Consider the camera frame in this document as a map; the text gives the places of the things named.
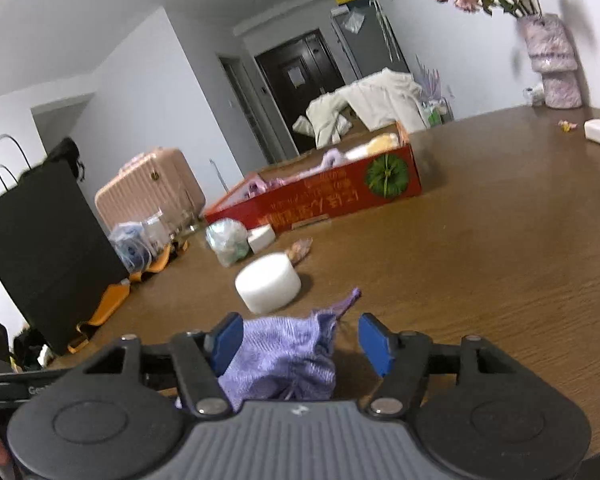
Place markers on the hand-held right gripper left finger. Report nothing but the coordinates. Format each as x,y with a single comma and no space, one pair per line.
227,342

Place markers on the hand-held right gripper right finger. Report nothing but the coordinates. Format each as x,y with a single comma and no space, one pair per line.
375,342

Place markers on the purple knitted cloth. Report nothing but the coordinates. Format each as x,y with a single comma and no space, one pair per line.
280,350

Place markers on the red cardboard box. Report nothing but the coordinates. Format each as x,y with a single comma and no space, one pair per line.
305,200

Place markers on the white yellow hamster plush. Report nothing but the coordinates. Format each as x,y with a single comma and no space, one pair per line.
377,144

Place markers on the white foam cylinder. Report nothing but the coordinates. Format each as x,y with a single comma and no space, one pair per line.
267,282

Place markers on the greenish plastic bag bundle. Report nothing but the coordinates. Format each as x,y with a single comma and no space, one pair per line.
227,240

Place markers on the small white box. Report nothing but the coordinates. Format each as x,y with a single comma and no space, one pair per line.
261,239

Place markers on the clear snack wrapper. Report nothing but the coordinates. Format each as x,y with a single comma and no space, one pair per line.
297,251

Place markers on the clear plastic bag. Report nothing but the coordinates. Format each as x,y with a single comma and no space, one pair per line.
130,247

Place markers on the black paper bag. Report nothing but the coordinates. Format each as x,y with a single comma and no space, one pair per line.
45,250

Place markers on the pink suitcase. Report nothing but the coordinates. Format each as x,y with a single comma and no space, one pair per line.
150,190

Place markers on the lilac plush toy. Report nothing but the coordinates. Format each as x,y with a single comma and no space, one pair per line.
332,157

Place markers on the black cloth bag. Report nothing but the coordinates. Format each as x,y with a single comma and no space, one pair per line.
67,155

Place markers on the cream white jacket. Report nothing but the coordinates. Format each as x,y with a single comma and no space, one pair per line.
380,95

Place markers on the dark door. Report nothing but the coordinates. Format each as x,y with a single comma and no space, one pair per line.
300,90

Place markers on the small candy wrapper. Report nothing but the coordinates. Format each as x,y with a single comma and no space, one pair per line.
566,126

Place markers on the small white bottle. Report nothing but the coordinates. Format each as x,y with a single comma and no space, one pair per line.
534,95

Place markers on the grey refrigerator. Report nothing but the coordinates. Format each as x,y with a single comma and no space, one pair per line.
365,45

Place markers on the mottled pink vase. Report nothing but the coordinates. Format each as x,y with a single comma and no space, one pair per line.
552,60

